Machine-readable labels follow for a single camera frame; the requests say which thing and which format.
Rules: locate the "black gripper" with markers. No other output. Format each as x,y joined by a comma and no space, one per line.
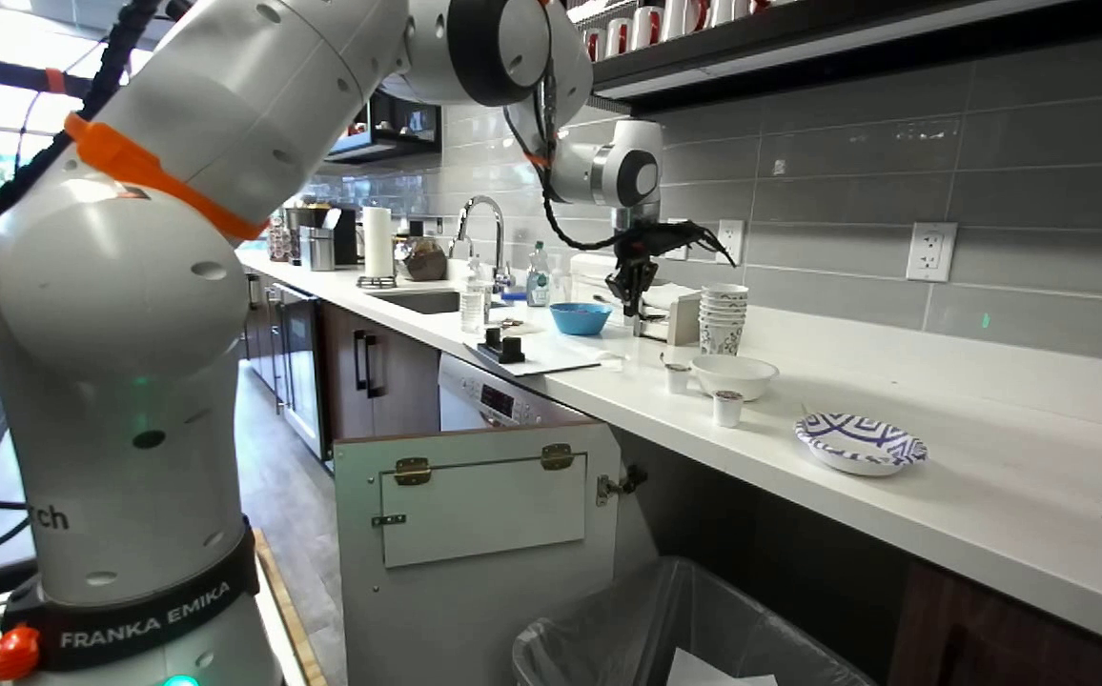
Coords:
638,250

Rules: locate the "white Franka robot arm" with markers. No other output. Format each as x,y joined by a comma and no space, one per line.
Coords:
117,383

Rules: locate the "blue bowl with candies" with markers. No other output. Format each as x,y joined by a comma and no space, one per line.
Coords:
580,321

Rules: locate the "small white coffee pod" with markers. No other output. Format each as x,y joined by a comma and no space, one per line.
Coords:
675,375
731,409

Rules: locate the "white shallow bowl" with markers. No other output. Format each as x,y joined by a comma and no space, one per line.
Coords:
736,371

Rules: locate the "brown coffee jar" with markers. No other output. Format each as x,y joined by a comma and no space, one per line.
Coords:
421,259

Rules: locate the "blue patterned paper bowl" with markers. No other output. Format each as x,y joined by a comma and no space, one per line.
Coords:
859,444

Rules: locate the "dark coffee machine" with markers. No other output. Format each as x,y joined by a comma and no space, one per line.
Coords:
320,241

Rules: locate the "large white napkin stack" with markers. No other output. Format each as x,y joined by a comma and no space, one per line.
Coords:
588,282

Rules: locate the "dish soap bottle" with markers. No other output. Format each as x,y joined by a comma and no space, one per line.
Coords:
540,282

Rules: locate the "stack of printed paper cups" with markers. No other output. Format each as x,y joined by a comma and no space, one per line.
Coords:
722,321

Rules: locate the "white flat sheet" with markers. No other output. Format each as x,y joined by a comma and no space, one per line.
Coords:
553,364

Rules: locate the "chrome gooseneck faucet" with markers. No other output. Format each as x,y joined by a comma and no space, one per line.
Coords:
500,250

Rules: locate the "black plastic holder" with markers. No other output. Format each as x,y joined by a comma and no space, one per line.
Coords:
500,349

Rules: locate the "clear water bottle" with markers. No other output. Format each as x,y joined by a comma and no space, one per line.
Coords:
473,300

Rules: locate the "built-in dishwasher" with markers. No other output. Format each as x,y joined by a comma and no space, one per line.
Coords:
468,400

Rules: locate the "kitchen sink basin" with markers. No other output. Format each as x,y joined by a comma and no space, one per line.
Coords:
428,301

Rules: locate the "white mug with red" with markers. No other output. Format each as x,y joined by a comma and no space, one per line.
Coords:
650,25
620,35
683,15

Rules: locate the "white paper towel roll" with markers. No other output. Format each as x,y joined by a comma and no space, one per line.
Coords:
380,250

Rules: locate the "grey trash bin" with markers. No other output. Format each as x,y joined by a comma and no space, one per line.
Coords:
625,632

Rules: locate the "open under-counter cabinet door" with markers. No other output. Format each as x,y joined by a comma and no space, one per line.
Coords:
473,610

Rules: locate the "white paper in bin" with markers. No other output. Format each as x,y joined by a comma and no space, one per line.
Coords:
702,672

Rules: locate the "brown base cabinet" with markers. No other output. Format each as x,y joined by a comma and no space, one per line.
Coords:
981,649

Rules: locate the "white wall outlet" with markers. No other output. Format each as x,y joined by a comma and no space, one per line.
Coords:
933,254
731,241

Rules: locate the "dark open wall cabinet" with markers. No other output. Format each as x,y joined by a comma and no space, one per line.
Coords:
402,128

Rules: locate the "dark wall shelf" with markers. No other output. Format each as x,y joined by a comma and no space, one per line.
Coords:
827,57

